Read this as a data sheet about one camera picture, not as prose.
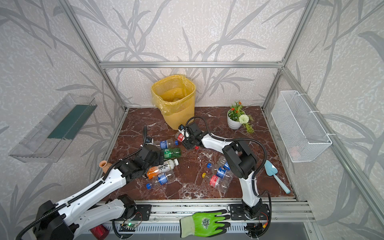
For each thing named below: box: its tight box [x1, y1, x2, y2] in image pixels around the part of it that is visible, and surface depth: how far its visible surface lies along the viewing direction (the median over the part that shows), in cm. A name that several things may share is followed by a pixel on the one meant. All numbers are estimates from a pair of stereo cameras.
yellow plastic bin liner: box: [151, 74, 196, 115], surface depth 99 cm
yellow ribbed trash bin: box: [151, 74, 196, 131], surface depth 98 cm
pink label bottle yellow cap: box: [201, 172, 231, 192], surface depth 82 cm
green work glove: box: [179, 209, 231, 238], surface depth 71 cm
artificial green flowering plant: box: [228, 100, 255, 134], surface depth 98 cm
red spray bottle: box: [89, 224, 110, 240], surface depth 66 cm
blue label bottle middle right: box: [216, 161, 234, 180], surface depth 84 cm
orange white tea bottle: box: [146, 158, 180, 180], surface depth 86 cm
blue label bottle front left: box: [146, 170, 176, 190], surface depth 82 cm
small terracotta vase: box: [99, 160, 112, 174], surface depth 80 cm
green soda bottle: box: [163, 147, 182, 159], surface depth 93 cm
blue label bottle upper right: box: [218, 156, 231, 172], surface depth 86 cm
